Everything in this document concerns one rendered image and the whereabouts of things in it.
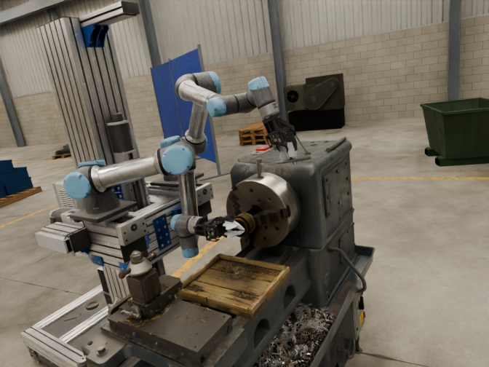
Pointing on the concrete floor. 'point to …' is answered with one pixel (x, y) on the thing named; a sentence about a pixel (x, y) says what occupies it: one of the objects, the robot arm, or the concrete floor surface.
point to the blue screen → (161, 82)
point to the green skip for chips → (458, 131)
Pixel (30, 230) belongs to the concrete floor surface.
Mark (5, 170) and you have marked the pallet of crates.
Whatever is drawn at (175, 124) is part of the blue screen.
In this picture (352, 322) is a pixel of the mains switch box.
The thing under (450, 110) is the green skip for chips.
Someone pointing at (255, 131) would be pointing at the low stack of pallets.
